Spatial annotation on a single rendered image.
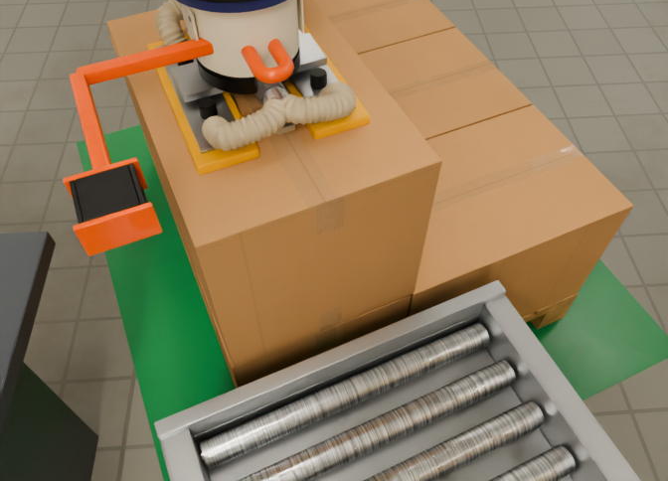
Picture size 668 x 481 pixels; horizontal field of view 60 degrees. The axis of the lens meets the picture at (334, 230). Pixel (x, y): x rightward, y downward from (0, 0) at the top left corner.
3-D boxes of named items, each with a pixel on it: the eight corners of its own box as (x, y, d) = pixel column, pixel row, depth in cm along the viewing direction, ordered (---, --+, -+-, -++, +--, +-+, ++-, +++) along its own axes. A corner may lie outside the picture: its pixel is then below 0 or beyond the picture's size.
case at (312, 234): (415, 293, 122) (443, 160, 90) (234, 369, 112) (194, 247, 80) (302, 118, 155) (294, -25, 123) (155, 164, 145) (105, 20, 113)
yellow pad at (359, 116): (370, 124, 95) (372, 100, 91) (314, 141, 93) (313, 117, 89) (294, 16, 114) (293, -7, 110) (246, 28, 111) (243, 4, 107)
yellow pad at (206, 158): (260, 158, 90) (257, 134, 86) (199, 177, 88) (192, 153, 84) (201, 40, 109) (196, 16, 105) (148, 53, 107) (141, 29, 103)
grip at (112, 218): (163, 233, 68) (152, 206, 64) (88, 256, 66) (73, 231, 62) (147, 184, 73) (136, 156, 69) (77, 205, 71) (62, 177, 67)
